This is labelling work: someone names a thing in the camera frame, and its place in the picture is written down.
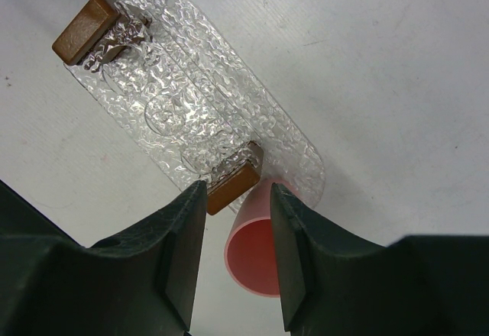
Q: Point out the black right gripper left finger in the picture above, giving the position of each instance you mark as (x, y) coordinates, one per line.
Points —
(140, 281)

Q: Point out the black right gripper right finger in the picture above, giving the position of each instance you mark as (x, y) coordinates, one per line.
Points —
(333, 282)

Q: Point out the pink plastic cup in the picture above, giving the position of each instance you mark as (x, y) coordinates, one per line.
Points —
(249, 250)

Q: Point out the clear holder with wooden ends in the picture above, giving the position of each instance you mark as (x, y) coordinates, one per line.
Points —
(121, 56)

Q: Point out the clear textured oval tray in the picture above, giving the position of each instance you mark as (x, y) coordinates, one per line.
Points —
(196, 43)

